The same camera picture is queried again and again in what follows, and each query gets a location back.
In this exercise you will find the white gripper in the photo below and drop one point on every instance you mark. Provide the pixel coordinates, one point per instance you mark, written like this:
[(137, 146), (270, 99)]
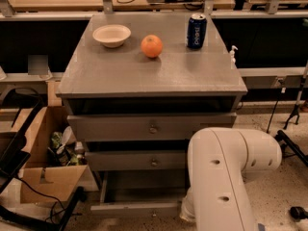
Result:
[(187, 210)]

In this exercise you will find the grey bottom drawer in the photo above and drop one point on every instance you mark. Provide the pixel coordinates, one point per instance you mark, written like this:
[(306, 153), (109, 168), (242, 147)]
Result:
[(141, 193)]

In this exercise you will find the grey drawer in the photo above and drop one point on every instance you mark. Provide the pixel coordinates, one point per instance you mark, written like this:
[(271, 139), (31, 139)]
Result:
[(136, 160), (141, 193), (144, 127)]

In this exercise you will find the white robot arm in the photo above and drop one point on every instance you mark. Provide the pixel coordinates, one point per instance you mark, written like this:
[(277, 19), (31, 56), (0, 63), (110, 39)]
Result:
[(220, 162)]

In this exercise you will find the grey middle drawer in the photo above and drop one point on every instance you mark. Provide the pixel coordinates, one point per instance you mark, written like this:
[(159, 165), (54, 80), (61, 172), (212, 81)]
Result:
[(136, 160)]

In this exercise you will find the grey top drawer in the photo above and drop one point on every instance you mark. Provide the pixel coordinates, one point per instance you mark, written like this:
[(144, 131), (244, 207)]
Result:
[(144, 127)]

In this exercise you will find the grey wooden drawer cabinet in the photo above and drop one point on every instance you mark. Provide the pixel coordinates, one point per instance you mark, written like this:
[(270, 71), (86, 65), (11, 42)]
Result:
[(123, 81)]

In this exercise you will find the black caster wheel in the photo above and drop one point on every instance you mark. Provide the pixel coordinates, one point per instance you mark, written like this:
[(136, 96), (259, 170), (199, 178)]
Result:
[(298, 213)]

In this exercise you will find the black stand right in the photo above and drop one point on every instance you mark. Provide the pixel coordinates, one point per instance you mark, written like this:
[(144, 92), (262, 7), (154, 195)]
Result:
[(285, 142)]

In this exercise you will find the black stand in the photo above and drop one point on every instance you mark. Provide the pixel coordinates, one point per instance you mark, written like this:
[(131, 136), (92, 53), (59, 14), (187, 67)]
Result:
[(13, 158), (285, 142)]

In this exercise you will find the brown cardboard box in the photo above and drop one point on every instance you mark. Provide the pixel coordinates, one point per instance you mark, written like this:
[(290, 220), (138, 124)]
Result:
[(42, 171)]

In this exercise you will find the black tripod leg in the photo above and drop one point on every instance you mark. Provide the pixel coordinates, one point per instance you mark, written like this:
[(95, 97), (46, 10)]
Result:
[(295, 111)]

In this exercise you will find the white pump bottle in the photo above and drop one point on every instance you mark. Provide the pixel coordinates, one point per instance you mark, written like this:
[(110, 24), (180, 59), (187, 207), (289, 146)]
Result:
[(232, 52)]

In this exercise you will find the orange fruit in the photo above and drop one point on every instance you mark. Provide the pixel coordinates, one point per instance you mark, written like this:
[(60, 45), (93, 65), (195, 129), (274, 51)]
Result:
[(151, 46)]

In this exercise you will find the blue Pepsi can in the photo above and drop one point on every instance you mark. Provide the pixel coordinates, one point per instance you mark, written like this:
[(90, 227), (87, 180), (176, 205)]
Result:
[(196, 30)]

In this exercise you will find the black stand left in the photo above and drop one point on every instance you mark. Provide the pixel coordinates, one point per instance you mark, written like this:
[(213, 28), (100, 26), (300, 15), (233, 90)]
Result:
[(13, 158)]

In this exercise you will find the white bowl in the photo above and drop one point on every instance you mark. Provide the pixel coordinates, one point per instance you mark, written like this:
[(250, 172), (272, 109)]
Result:
[(111, 36)]

